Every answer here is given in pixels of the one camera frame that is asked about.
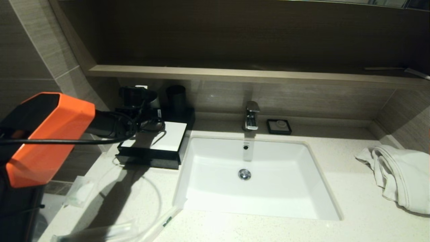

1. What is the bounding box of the grey plastic cup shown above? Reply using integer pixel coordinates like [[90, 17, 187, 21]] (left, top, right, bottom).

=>
[[148, 90, 161, 110]]

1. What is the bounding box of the black drawer amenity box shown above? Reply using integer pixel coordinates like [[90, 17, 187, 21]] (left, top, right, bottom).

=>
[[115, 106, 196, 169]]

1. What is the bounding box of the black plastic cup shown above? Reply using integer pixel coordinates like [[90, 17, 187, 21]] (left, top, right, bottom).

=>
[[167, 85, 187, 113]]

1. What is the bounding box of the small clear cotton packet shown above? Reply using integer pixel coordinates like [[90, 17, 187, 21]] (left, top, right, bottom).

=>
[[64, 175, 95, 207]]

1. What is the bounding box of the chrome faucet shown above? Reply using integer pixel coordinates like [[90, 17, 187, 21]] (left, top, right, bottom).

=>
[[243, 101, 260, 131]]

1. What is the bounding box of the wrapped toothbrush with green mark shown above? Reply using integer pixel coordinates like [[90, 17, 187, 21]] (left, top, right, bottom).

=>
[[134, 205, 183, 242]]

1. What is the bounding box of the long clear wrapped packet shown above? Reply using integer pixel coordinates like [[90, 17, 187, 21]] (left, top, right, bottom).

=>
[[50, 220, 138, 242]]

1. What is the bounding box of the black square soap dish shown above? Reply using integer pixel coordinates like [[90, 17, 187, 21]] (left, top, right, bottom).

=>
[[266, 119, 292, 136]]

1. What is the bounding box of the white ceramic sink basin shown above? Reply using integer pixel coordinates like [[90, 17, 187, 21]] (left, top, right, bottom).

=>
[[173, 136, 343, 221]]

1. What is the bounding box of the white crumpled towel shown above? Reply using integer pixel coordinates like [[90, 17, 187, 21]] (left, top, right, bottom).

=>
[[354, 145, 430, 214]]

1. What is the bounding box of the grey wrapped shelf item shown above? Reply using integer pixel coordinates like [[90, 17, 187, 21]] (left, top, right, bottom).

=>
[[402, 67, 430, 81]]

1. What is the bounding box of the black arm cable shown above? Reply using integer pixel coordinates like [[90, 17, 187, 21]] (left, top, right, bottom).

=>
[[0, 111, 139, 146]]

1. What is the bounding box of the wooden wall shelf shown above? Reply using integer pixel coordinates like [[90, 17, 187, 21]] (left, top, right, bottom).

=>
[[88, 65, 430, 88]]

